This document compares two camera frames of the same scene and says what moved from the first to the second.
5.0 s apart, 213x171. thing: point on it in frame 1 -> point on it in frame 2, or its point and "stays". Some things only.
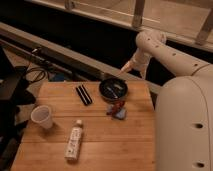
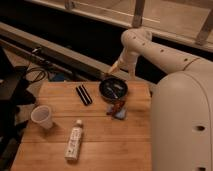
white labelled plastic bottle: [74, 141] stays
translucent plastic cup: [41, 114] stays
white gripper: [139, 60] -> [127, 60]
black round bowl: [113, 89] stays
